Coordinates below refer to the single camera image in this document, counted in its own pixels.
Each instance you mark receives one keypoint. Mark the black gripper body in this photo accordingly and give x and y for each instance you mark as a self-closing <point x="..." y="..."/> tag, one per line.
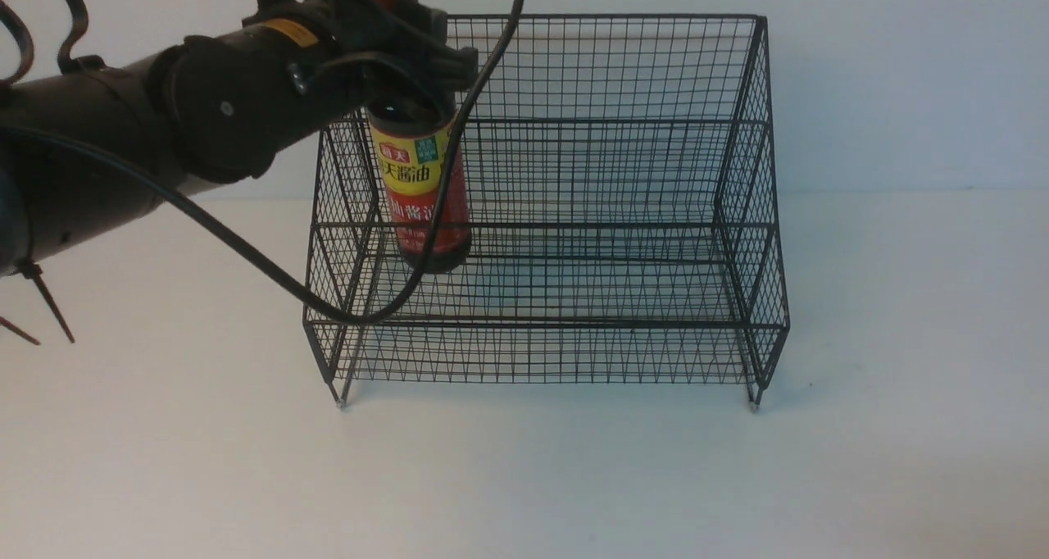
<point x="396" y="53"/>

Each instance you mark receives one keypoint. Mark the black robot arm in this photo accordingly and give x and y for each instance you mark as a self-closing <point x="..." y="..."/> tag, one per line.
<point x="209" y="111"/>

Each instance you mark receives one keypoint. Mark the black wire mesh rack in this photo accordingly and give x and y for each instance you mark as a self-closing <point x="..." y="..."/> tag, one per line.
<point x="623" y="210"/>

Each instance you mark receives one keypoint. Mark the soy sauce bottle red label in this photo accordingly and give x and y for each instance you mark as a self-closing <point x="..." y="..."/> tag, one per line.
<point x="411" y="143"/>

